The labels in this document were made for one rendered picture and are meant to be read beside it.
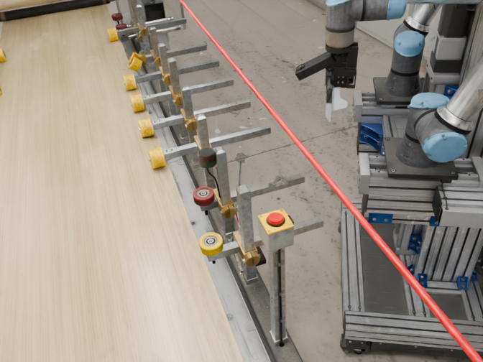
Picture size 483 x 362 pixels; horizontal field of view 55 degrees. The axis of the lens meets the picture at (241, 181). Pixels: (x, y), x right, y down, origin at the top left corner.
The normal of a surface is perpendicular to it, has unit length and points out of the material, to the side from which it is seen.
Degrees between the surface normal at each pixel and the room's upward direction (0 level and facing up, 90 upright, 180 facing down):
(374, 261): 0
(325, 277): 0
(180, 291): 0
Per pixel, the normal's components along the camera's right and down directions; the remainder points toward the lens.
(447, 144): -0.07, 0.72
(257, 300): -0.07, -0.78
